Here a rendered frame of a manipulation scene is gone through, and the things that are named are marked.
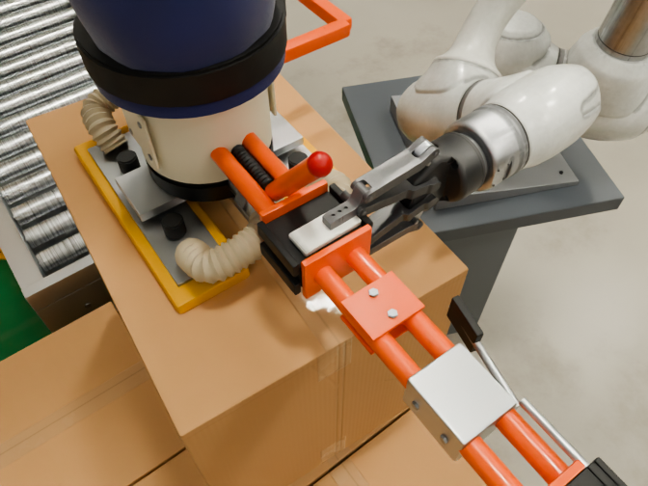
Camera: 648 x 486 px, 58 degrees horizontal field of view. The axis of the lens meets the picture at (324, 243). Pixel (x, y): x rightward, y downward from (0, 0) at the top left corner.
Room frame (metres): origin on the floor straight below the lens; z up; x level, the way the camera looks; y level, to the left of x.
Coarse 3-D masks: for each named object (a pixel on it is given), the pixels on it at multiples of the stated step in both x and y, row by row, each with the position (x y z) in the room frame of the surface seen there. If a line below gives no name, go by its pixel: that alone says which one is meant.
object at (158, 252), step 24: (96, 168) 0.58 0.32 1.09; (120, 168) 0.57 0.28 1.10; (120, 192) 0.53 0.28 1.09; (120, 216) 0.49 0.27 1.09; (168, 216) 0.47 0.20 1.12; (192, 216) 0.49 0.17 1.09; (144, 240) 0.45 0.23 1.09; (168, 240) 0.45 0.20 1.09; (216, 240) 0.45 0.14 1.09; (168, 264) 0.41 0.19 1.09; (168, 288) 0.38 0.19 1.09; (192, 288) 0.38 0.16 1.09; (216, 288) 0.38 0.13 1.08
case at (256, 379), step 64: (64, 128) 0.69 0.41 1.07; (320, 128) 0.68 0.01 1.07; (64, 192) 0.55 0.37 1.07; (128, 256) 0.44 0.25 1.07; (384, 256) 0.44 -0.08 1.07; (448, 256) 0.44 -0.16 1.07; (128, 320) 0.34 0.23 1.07; (192, 320) 0.34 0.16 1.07; (256, 320) 0.34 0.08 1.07; (320, 320) 0.34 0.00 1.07; (448, 320) 0.41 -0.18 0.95; (192, 384) 0.26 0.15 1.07; (256, 384) 0.26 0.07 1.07; (320, 384) 0.30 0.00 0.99; (384, 384) 0.36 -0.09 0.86; (192, 448) 0.21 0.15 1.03; (256, 448) 0.24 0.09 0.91; (320, 448) 0.29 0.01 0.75
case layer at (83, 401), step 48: (48, 336) 0.60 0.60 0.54; (96, 336) 0.60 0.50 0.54; (0, 384) 0.49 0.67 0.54; (48, 384) 0.49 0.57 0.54; (96, 384) 0.49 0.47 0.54; (144, 384) 0.49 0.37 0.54; (0, 432) 0.39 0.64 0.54; (48, 432) 0.39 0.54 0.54; (96, 432) 0.39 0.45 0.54; (144, 432) 0.39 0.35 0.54; (384, 432) 0.39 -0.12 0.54; (0, 480) 0.30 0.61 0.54; (48, 480) 0.30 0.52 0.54; (96, 480) 0.30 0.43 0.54; (144, 480) 0.30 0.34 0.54; (192, 480) 0.30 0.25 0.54; (336, 480) 0.30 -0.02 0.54; (384, 480) 0.30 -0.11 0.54; (432, 480) 0.30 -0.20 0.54; (480, 480) 0.30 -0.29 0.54
